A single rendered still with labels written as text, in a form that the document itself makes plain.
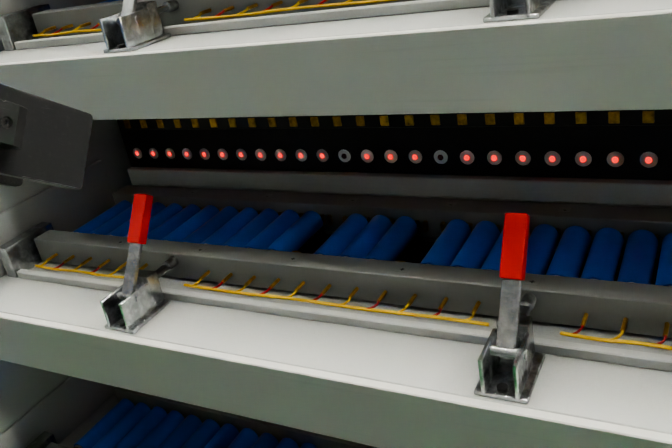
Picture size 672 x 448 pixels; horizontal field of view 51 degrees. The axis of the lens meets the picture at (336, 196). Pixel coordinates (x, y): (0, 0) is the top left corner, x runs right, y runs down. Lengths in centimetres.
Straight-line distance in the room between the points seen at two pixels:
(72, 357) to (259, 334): 16
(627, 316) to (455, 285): 10
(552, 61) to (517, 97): 3
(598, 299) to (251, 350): 21
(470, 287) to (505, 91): 13
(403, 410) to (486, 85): 18
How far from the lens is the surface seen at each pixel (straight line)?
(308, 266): 48
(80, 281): 60
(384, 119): 54
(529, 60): 37
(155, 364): 50
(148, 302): 52
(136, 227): 52
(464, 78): 38
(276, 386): 44
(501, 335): 38
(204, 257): 53
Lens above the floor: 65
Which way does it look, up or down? 3 degrees down
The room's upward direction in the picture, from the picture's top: 1 degrees clockwise
